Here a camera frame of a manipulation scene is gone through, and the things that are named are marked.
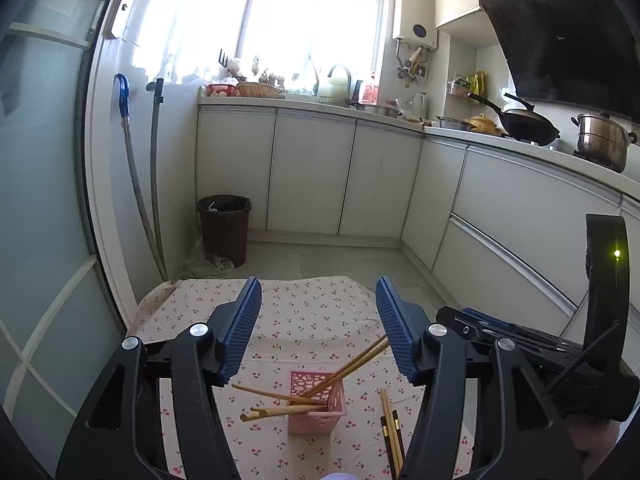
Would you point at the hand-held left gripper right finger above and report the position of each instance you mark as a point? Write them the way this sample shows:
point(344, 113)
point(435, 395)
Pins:
point(397, 330)

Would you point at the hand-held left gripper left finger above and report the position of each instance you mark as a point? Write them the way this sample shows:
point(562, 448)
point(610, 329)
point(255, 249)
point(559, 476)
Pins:
point(240, 330)

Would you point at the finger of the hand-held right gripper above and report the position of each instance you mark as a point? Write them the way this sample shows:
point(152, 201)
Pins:
point(487, 317)
point(460, 327)

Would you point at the wooden chopstick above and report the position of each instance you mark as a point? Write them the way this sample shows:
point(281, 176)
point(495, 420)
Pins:
point(357, 357)
point(265, 394)
point(367, 361)
point(272, 411)

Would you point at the row of wooden chopsticks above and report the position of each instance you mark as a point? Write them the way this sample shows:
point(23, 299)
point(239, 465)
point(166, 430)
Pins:
point(390, 425)

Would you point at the pink perforated utensil holder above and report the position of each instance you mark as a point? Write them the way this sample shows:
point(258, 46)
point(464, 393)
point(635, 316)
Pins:
point(312, 417)

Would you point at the cherry print tablecloth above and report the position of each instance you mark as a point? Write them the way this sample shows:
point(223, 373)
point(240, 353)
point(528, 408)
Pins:
point(310, 320)

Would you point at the clear plastic bag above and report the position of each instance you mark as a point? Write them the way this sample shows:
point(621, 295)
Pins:
point(202, 262)

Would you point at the dark chopstick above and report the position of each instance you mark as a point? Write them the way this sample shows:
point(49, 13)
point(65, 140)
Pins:
point(385, 425)
point(396, 422)

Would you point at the brown trash bin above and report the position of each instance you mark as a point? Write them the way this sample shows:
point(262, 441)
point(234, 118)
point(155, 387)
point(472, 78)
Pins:
point(223, 230)

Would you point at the white drawer base cabinet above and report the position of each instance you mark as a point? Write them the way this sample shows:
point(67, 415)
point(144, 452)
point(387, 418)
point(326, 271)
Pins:
point(510, 200)

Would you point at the steel stock pot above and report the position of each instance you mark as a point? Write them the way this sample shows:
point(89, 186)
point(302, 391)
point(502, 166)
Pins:
point(600, 140)

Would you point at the white sink base cabinet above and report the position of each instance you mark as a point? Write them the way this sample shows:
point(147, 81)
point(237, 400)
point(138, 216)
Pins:
point(310, 170)

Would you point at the black wok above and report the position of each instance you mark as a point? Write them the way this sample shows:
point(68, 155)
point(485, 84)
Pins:
point(532, 130)

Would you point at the yellow clay pot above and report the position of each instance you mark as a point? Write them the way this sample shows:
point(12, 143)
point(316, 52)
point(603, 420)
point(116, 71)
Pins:
point(482, 124)

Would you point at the steel bowl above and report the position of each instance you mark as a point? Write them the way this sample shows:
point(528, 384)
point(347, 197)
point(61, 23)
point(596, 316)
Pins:
point(452, 122)

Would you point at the black frying pan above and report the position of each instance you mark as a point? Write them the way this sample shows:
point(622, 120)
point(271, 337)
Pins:
point(517, 101)

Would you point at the white thermos jug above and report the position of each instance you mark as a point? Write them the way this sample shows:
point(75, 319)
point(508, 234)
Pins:
point(419, 106)

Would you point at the yellow hanging cloth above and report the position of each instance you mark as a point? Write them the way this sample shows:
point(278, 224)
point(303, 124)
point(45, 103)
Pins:
point(478, 81)

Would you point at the wicker basket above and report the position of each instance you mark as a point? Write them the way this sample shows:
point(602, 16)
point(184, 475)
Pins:
point(259, 91)

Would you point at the red plastic basket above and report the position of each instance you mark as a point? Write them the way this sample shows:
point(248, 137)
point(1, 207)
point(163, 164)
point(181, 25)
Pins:
point(221, 90)

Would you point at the red bottle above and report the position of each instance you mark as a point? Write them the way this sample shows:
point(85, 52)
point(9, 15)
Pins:
point(370, 91)

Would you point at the pale green jug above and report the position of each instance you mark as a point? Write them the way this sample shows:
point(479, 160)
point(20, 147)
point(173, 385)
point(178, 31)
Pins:
point(334, 87)

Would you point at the metal kitchen faucet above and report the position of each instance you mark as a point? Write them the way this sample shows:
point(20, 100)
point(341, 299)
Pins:
point(340, 67)

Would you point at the black hook rack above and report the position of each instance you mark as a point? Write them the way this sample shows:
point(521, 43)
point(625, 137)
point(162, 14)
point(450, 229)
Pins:
point(223, 58)

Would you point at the black range hood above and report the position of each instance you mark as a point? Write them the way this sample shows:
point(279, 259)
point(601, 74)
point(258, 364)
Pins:
point(565, 40)

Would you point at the white water heater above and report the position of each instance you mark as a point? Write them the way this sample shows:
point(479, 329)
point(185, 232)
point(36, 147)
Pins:
point(415, 15)

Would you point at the kitchen window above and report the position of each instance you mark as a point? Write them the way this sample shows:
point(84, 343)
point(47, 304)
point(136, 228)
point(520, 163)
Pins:
point(310, 25)

